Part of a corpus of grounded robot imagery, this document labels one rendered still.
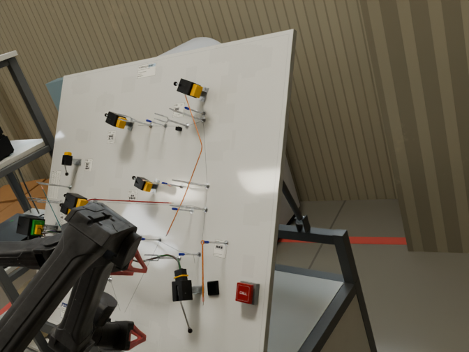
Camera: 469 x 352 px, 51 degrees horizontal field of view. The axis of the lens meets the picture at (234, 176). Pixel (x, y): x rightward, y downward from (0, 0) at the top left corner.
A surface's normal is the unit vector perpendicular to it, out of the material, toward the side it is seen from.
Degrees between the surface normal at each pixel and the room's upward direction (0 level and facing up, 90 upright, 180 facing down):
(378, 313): 0
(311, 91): 90
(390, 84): 90
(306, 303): 0
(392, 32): 90
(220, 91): 53
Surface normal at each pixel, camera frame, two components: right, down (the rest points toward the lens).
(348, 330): 0.77, 0.02
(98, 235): 0.01, -0.27
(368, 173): -0.44, 0.48
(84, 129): -0.63, -0.14
